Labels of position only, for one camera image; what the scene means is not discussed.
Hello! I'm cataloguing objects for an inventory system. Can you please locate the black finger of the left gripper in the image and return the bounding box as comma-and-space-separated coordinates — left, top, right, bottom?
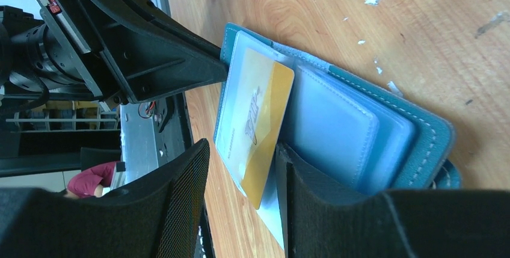
43, 0, 229, 105

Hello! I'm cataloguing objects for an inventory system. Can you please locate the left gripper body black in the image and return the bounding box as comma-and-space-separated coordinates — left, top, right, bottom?
1, 0, 124, 107

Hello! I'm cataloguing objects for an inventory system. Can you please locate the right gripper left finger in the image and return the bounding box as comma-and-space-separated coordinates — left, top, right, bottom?
1, 139, 210, 257

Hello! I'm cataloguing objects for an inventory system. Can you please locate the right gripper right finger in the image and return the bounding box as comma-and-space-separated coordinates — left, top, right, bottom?
275, 143, 509, 257

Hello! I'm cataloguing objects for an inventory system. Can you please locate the blue leather card holder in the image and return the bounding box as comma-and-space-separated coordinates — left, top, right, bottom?
213, 22, 463, 251

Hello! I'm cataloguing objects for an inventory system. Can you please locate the gold credit card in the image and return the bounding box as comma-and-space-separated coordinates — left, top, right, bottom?
215, 48, 295, 209

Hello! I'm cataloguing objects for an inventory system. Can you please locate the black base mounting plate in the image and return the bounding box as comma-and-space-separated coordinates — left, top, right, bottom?
115, 94, 215, 257

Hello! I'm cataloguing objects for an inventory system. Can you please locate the person in red shirt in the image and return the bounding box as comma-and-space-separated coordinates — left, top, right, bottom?
59, 161, 125, 199

